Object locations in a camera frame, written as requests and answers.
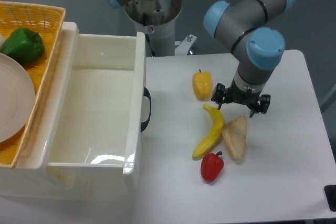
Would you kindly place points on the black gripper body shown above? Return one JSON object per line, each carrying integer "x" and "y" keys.
{"x": 236, "y": 95}

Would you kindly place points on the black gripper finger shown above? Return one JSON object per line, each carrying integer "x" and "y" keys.
{"x": 219, "y": 95}
{"x": 261, "y": 105}

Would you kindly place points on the triangle toast bread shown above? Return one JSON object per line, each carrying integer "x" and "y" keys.
{"x": 235, "y": 136}

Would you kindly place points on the yellow banana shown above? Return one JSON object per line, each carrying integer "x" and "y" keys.
{"x": 212, "y": 137}

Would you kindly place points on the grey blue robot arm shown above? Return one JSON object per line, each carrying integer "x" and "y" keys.
{"x": 240, "y": 28}

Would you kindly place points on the yellow bell pepper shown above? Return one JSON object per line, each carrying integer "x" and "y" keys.
{"x": 202, "y": 84}

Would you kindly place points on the red bell pepper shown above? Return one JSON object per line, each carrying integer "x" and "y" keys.
{"x": 211, "y": 166}

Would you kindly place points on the black object at table edge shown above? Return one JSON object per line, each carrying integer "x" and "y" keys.
{"x": 330, "y": 193}

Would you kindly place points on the white plastic drawer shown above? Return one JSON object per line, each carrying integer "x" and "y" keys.
{"x": 101, "y": 116}

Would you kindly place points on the green bell pepper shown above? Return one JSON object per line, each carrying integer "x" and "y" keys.
{"x": 24, "y": 46}

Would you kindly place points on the beige round plate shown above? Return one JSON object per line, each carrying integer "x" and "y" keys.
{"x": 17, "y": 97}

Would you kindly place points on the white drawer cabinet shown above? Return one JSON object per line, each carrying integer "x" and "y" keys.
{"x": 32, "y": 176}

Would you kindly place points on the white metal mounting bracket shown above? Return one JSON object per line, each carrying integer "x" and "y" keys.
{"x": 185, "y": 47}

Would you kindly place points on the black drawer handle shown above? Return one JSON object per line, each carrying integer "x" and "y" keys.
{"x": 147, "y": 109}

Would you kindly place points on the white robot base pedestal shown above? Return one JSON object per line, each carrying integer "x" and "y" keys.
{"x": 156, "y": 19}

